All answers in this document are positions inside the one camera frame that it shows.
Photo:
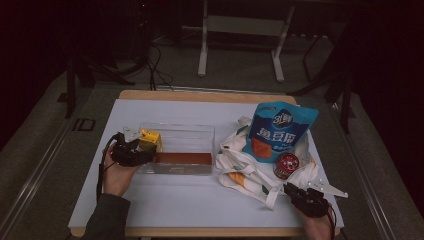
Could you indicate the black metal stand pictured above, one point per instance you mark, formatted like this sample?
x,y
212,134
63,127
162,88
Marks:
x,y
346,106
70,86

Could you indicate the white patterned tote bag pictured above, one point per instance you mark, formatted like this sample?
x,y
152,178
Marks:
x,y
246,180

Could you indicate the blue snack bag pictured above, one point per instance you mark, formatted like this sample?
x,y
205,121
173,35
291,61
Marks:
x,y
281,130

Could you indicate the person's right hand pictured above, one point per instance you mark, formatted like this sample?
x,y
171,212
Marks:
x,y
318,229

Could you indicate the white metal stand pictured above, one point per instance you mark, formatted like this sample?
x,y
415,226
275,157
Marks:
x,y
243,26

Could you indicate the clear plastic container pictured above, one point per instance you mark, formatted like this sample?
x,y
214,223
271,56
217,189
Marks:
x,y
186,140

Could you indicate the brown drink carton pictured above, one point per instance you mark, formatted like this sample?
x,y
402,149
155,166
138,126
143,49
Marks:
x,y
183,158

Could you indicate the person's left hand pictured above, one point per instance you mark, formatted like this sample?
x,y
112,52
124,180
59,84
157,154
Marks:
x,y
116,178

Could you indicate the red candy can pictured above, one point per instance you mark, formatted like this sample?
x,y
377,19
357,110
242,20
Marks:
x,y
287,164

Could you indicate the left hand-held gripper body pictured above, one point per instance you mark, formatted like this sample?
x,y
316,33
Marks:
x,y
128,155

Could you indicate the metal floor rail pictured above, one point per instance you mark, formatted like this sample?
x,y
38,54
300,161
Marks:
x,y
366,181
36,181

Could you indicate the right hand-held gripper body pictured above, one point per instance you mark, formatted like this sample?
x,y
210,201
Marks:
x,y
313,204

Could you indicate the yellow drink carton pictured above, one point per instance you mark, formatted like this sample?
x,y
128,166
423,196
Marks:
x,y
151,140

